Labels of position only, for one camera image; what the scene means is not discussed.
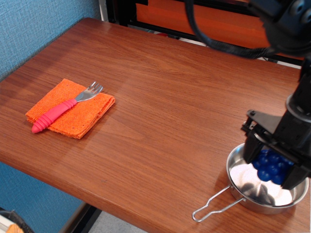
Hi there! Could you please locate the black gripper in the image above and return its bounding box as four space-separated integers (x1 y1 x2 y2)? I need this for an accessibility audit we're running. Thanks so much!
242 96 311 190

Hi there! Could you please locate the blue toy grape cluster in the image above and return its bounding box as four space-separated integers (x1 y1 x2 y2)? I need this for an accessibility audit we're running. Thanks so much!
252 149 294 185

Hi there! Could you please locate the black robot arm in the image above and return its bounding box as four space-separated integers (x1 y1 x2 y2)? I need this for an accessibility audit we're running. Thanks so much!
242 0 311 190

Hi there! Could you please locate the stainless steel pot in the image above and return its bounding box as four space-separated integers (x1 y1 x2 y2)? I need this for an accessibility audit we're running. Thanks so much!
192 144 310 222

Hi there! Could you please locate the orange object bottom corner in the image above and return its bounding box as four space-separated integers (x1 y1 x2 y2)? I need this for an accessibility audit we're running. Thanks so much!
6 224 24 233

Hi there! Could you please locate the orange folded cloth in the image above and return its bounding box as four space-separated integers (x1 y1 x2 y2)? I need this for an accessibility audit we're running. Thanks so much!
26 79 115 139

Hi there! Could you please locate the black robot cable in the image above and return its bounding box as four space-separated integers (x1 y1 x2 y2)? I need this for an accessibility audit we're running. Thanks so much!
185 0 277 59

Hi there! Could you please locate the orange panel black frame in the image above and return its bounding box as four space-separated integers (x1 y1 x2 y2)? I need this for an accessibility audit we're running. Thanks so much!
105 0 303 65

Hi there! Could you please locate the pink handled fork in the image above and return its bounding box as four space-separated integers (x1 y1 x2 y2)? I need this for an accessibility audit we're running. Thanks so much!
31 82 104 133

